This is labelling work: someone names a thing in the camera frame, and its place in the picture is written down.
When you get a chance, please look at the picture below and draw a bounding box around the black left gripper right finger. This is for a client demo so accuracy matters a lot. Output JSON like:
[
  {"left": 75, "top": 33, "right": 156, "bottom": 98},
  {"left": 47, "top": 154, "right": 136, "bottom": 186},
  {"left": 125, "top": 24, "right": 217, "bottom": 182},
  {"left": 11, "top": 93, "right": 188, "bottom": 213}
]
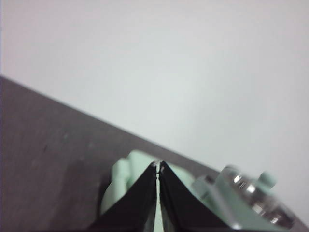
[{"left": 158, "top": 161, "right": 234, "bottom": 232}]

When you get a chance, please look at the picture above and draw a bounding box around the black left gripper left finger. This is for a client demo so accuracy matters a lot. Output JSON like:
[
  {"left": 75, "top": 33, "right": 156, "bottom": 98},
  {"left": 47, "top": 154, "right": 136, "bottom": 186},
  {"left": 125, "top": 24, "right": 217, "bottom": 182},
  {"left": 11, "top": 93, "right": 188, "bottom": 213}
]
[{"left": 88, "top": 163, "right": 158, "bottom": 232}]

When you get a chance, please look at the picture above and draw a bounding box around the glass lid with green knob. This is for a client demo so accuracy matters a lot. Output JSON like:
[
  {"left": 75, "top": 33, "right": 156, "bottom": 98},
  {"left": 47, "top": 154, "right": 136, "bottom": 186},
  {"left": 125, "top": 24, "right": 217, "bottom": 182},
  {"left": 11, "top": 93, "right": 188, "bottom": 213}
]
[{"left": 217, "top": 164, "right": 296, "bottom": 229}]

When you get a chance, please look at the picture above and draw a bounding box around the mint green griddle cover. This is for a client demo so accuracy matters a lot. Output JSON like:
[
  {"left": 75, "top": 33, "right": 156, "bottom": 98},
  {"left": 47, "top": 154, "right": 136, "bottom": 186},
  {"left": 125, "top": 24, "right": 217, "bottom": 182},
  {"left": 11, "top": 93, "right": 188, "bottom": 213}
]
[{"left": 111, "top": 149, "right": 194, "bottom": 194}]

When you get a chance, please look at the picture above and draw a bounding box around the mint green pot with handle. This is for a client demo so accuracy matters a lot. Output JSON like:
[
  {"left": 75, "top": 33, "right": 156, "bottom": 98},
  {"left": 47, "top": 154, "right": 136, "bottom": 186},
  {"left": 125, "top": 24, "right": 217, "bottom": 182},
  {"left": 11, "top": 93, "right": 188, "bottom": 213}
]
[{"left": 192, "top": 175, "right": 290, "bottom": 232}]

